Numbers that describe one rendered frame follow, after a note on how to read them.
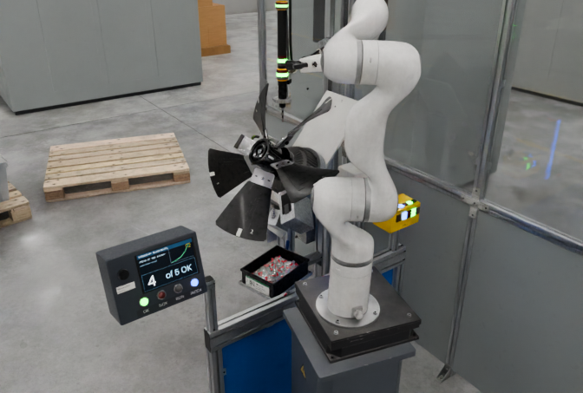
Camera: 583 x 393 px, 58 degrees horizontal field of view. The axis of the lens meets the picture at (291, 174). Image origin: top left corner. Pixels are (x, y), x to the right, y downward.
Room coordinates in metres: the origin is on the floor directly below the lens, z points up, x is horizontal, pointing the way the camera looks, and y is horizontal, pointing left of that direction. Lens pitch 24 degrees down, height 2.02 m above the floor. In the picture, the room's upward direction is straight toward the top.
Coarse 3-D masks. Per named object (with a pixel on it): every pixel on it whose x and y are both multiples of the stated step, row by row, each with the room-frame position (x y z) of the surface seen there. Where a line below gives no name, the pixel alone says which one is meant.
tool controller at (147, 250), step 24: (144, 240) 1.28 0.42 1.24; (168, 240) 1.25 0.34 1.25; (192, 240) 1.29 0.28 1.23; (120, 264) 1.17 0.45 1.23; (144, 264) 1.20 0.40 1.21; (168, 264) 1.23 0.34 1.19; (192, 264) 1.26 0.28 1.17; (120, 288) 1.14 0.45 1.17; (168, 288) 1.21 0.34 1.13; (192, 288) 1.24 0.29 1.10; (120, 312) 1.12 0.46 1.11; (144, 312) 1.15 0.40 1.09
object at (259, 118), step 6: (264, 90) 2.28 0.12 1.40; (264, 96) 2.24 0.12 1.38; (258, 102) 2.32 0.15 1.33; (264, 102) 2.21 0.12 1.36; (258, 108) 2.30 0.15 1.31; (264, 108) 2.19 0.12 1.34; (258, 114) 2.29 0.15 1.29; (264, 114) 2.17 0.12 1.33; (258, 120) 2.28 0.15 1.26; (264, 120) 2.15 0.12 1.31; (258, 126) 2.29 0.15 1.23; (264, 126) 2.13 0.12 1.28; (264, 132) 2.13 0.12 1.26
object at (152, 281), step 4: (148, 272) 1.19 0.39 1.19; (152, 272) 1.20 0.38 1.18; (156, 272) 1.20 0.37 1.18; (144, 276) 1.19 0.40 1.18; (148, 276) 1.19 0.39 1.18; (152, 276) 1.20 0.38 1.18; (156, 276) 1.20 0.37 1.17; (144, 280) 1.18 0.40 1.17; (148, 280) 1.19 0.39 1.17; (152, 280) 1.19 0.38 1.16; (156, 280) 1.20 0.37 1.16; (160, 280) 1.20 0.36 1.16; (144, 284) 1.18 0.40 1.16; (148, 284) 1.18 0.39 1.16; (152, 284) 1.19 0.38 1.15; (156, 284) 1.19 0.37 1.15; (160, 284) 1.20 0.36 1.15; (144, 288) 1.17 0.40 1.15; (148, 288) 1.18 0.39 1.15; (152, 288) 1.18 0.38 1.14
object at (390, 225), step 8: (400, 200) 1.85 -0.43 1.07; (408, 200) 1.85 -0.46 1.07; (400, 208) 1.78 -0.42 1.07; (408, 208) 1.79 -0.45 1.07; (416, 216) 1.83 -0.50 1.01; (376, 224) 1.81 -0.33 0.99; (384, 224) 1.77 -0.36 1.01; (392, 224) 1.75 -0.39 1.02; (400, 224) 1.77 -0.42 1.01; (408, 224) 1.80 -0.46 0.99; (392, 232) 1.75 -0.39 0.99
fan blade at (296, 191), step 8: (280, 168) 1.90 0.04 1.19; (288, 168) 1.89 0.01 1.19; (296, 168) 1.89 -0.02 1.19; (304, 168) 1.89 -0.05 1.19; (312, 168) 1.88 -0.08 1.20; (320, 168) 1.87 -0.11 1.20; (280, 176) 1.85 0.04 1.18; (288, 176) 1.84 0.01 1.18; (296, 176) 1.82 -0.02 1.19; (304, 176) 1.82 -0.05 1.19; (312, 176) 1.81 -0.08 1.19; (320, 176) 1.80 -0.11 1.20; (328, 176) 1.79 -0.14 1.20; (288, 184) 1.79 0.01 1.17; (296, 184) 1.78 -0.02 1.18; (304, 184) 1.77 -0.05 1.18; (312, 184) 1.76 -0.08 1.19; (288, 192) 1.75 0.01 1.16; (296, 192) 1.74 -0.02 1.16; (304, 192) 1.73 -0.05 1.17; (296, 200) 1.70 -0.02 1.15
